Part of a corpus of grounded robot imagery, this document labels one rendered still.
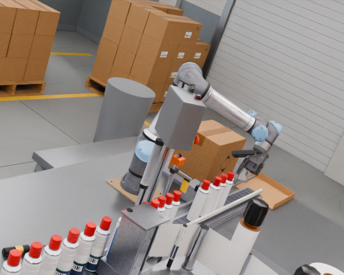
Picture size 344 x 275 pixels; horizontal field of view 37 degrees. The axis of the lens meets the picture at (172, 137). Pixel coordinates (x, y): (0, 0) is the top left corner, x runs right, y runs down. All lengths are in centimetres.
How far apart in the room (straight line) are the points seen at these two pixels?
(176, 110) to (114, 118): 282
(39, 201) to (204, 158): 91
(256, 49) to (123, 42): 184
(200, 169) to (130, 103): 200
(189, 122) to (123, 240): 49
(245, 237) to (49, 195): 85
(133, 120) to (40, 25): 146
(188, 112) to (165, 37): 394
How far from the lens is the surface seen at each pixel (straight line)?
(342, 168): 650
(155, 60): 580
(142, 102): 464
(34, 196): 227
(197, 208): 231
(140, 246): 170
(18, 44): 539
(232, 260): 198
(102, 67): 628
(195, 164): 274
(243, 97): 700
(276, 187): 322
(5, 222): 207
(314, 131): 662
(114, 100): 465
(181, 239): 194
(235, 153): 257
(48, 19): 551
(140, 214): 172
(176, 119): 188
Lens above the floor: 199
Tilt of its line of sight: 20 degrees down
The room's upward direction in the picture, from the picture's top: 20 degrees clockwise
